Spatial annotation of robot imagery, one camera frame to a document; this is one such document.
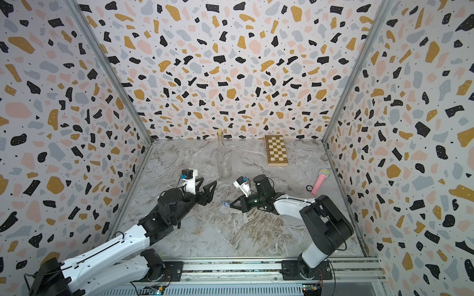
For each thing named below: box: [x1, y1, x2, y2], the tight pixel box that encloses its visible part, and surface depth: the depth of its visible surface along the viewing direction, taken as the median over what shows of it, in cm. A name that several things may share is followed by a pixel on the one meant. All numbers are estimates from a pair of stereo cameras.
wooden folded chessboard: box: [264, 134, 289, 167], surface depth 115 cm
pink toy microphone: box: [311, 168, 330, 196], surface depth 103 cm
